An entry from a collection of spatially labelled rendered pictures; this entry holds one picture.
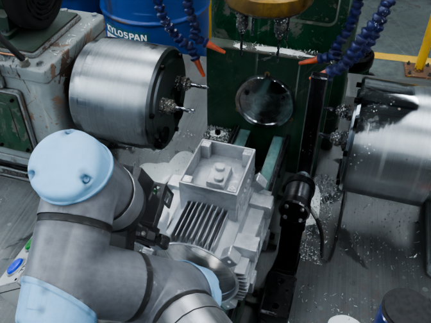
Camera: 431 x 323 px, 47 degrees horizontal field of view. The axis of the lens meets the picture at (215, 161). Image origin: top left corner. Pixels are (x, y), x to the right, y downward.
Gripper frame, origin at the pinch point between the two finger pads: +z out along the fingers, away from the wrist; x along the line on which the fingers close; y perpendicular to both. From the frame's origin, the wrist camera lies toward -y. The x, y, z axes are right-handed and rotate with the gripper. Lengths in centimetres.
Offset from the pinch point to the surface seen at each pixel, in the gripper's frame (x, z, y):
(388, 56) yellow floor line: -47, 233, 186
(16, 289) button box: 17.2, -4.5, -11.7
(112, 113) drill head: 23.3, 17.8, 27.5
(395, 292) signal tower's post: -34.4, -15.1, 0.2
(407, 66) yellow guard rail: -60, 226, 176
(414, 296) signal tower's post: -36.6, -15.0, 0.3
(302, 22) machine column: -11, 26, 62
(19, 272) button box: 17.8, -4.6, -9.2
